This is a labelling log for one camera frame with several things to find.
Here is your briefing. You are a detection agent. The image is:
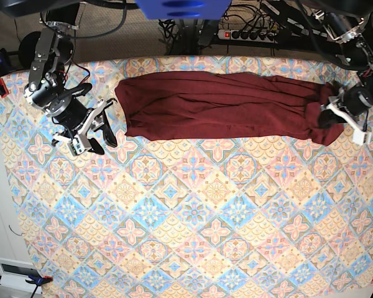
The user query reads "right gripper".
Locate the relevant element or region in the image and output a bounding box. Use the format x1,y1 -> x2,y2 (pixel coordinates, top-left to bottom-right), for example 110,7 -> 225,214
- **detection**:
48,83 -> 117,155

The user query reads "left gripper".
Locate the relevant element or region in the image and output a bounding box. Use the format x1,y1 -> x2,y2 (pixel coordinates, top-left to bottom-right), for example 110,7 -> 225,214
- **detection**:
318,86 -> 373,128

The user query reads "dark red t-shirt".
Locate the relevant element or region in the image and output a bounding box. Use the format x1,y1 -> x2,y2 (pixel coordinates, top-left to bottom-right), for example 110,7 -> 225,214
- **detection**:
115,71 -> 344,146

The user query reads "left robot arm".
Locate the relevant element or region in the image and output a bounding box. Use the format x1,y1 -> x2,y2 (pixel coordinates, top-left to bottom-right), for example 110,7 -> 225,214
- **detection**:
295,1 -> 373,128

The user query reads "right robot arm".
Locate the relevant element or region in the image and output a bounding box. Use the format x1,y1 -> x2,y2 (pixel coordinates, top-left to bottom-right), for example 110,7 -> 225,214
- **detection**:
0,1 -> 117,156

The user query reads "patterned tile tablecloth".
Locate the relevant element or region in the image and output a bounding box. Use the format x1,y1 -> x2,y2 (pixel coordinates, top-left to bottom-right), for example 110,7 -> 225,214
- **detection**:
0,73 -> 373,297

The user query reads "black round stool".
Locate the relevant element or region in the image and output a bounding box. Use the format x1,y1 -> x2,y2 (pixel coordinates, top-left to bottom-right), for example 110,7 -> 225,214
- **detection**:
18,31 -> 41,69

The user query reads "white power strip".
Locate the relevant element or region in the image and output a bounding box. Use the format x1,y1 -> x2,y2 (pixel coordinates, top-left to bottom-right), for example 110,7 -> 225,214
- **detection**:
217,29 -> 277,43

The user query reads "blue orange clamp lower left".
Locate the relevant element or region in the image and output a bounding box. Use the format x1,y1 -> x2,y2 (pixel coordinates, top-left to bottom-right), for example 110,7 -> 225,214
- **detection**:
0,274 -> 53,297

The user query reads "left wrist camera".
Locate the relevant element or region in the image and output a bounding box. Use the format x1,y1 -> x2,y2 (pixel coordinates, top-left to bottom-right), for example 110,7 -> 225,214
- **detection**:
352,129 -> 372,146

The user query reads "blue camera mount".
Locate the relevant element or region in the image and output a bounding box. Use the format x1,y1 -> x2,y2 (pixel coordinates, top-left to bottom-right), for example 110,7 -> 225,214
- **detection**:
135,0 -> 231,20

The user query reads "white wall socket box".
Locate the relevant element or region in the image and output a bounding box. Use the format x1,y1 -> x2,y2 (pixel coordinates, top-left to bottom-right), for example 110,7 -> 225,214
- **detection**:
0,258 -> 39,294

